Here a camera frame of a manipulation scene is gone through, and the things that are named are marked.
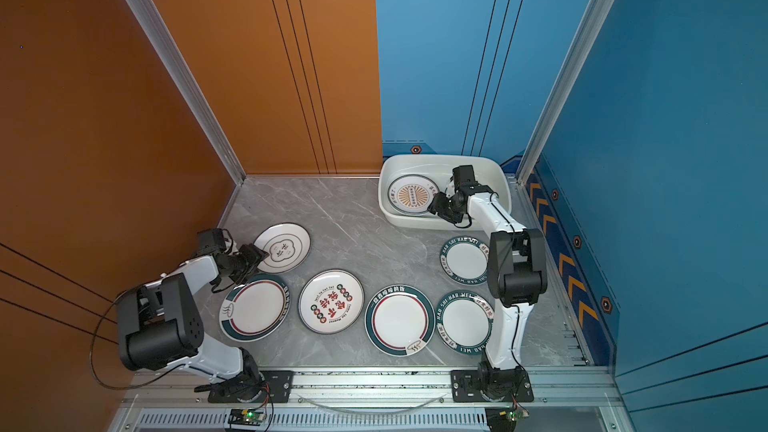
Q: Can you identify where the orange sunburst plate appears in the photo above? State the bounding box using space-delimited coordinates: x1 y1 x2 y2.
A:
387 174 439 215

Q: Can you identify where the white plastic bin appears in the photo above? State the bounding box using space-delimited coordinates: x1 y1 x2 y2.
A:
378 154 511 231

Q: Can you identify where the cloud pattern white plate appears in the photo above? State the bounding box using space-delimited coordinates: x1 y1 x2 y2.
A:
254 223 311 274

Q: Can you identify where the green lettered plate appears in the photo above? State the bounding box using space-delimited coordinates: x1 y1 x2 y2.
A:
435 290 494 355
439 236 490 286

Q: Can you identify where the red character plate front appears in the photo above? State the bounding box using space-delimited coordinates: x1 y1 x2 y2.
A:
298 269 365 335

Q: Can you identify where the large green rim plate front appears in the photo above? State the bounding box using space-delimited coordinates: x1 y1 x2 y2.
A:
364 284 436 357

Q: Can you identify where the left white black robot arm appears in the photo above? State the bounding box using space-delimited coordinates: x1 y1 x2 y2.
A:
115 228 269 403

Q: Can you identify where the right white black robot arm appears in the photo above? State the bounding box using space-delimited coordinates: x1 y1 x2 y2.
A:
428 165 548 403

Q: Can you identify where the green red rim plate front-left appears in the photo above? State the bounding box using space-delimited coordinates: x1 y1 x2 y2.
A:
218 275 291 342

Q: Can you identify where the left green circuit board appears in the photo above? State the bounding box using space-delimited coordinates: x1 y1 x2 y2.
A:
227 408 268 431

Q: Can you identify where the right circuit board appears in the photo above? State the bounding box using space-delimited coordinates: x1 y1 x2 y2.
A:
485 408 529 432

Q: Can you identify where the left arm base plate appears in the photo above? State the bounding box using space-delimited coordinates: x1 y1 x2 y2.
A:
207 370 294 404

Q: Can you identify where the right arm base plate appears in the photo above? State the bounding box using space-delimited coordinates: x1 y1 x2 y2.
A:
450 367 534 403

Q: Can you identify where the aluminium front rail frame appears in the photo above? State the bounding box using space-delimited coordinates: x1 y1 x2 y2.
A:
109 366 633 431

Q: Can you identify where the right aluminium corner post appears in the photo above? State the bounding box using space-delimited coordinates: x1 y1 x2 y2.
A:
516 0 615 186

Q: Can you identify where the aluminium corner post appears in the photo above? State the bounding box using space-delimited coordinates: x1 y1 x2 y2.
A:
125 0 246 186
516 0 615 186

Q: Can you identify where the left aluminium corner post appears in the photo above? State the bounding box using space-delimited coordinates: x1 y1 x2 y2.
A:
125 0 246 186

